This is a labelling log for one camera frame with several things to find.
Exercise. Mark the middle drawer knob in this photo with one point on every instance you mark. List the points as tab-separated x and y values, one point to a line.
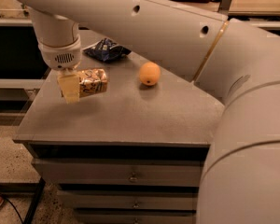
135	205

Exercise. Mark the orange fruit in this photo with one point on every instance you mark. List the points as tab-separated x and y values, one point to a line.
149	74

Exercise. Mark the orange soda can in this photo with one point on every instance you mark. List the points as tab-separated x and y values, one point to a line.
92	81

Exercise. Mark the drawer knob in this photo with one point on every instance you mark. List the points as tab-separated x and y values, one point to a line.
133	178
135	205

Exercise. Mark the top drawer knob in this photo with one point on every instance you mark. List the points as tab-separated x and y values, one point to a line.
133	178

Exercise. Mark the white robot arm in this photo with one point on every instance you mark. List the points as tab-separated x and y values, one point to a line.
235	62

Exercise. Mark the grey drawer cabinet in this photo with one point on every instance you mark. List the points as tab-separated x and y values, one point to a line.
89	149

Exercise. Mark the blue chip bag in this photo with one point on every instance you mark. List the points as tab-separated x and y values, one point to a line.
106	51

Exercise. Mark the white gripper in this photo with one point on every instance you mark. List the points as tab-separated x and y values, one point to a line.
62	57

